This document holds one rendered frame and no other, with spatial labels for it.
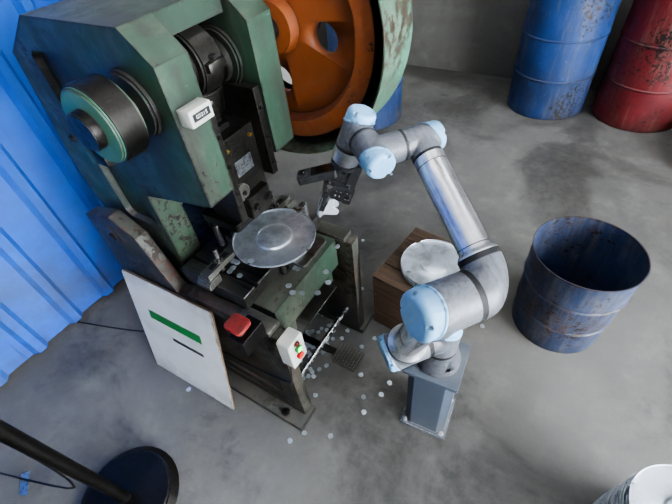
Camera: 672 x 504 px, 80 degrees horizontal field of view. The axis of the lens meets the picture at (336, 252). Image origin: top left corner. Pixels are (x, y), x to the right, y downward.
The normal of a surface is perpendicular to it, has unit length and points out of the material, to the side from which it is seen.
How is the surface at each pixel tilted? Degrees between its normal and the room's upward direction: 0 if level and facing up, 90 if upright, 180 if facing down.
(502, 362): 0
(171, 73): 90
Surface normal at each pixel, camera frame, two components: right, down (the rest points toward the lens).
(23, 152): 0.85, 0.32
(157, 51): 0.54, -0.26
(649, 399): -0.09, -0.69
